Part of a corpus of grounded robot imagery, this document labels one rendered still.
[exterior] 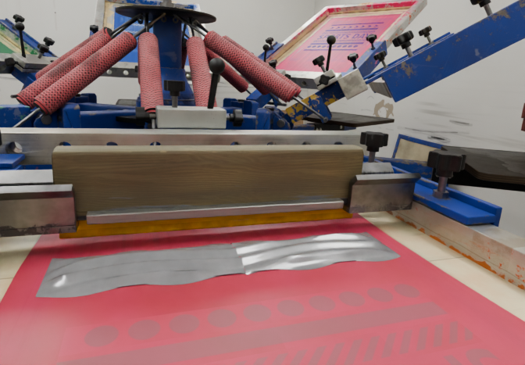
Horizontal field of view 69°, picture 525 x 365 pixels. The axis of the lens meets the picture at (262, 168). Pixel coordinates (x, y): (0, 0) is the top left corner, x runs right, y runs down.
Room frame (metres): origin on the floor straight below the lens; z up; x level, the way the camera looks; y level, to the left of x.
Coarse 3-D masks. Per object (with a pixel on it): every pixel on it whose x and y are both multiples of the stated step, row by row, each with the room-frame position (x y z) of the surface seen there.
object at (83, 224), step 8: (216, 216) 0.43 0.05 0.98; (224, 216) 0.43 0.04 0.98; (232, 216) 0.43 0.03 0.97; (240, 216) 0.44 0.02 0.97; (248, 216) 0.44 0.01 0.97; (256, 216) 0.44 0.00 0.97; (264, 216) 0.45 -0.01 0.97; (80, 224) 0.38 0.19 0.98; (96, 224) 0.39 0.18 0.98; (104, 224) 0.39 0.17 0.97; (112, 224) 0.39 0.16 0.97; (120, 224) 0.39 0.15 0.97; (128, 224) 0.40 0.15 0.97; (136, 224) 0.40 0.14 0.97; (144, 224) 0.40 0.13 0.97; (152, 224) 0.40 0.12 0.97
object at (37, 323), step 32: (32, 256) 0.34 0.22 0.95; (64, 256) 0.35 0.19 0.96; (32, 288) 0.29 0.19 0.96; (128, 288) 0.30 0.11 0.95; (160, 288) 0.30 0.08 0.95; (192, 288) 0.30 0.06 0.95; (224, 288) 0.31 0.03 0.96; (0, 320) 0.25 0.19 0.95; (32, 320) 0.25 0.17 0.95; (64, 320) 0.25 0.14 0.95; (96, 320) 0.25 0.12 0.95; (0, 352) 0.21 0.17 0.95; (32, 352) 0.22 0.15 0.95
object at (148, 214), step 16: (160, 208) 0.39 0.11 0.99; (176, 208) 0.40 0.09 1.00; (192, 208) 0.40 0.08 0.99; (208, 208) 0.40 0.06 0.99; (224, 208) 0.41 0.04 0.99; (240, 208) 0.41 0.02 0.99; (256, 208) 0.42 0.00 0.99; (272, 208) 0.43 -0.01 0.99; (288, 208) 0.43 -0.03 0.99; (304, 208) 0.44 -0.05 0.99; (320, 208) 0.45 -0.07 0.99; (336, 208) 0.45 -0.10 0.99
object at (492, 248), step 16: (416, 208) 0.48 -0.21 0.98; (416, 224) 0.48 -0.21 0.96; (432, 224) 0.45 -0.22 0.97; (448, 224) 0.43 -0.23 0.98; (464, 224) 0.41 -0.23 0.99; (480, 224) 0.41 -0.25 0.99; (448, 240) 0.42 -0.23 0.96; (464, 240) 0.40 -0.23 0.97; (480, 240) 0.39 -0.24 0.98; (496, 240) 0.37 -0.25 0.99; (512, 240) 0.37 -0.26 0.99; (480, 256) 0.38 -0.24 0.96; (496, 256) 0.37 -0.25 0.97; (512, 256) 0.35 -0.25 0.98; (496, 272) 0.36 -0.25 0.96; (512, 272) 0.35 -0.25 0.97
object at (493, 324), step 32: (288, 224) 0.47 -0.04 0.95; (320, 224) 0.47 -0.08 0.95; (352, 224) 0.48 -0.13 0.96; (416, 256) 0.39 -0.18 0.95; (256, 288) 0.31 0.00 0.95; (288, 288) 0.31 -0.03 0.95; (320, 288) 0.31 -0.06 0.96; (416, 288) 0.32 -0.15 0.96; (448, 288) 0.33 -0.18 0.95; (480, 320) 0.28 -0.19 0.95; (512, 320) 0.28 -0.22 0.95; (512, 352) 0.24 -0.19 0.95
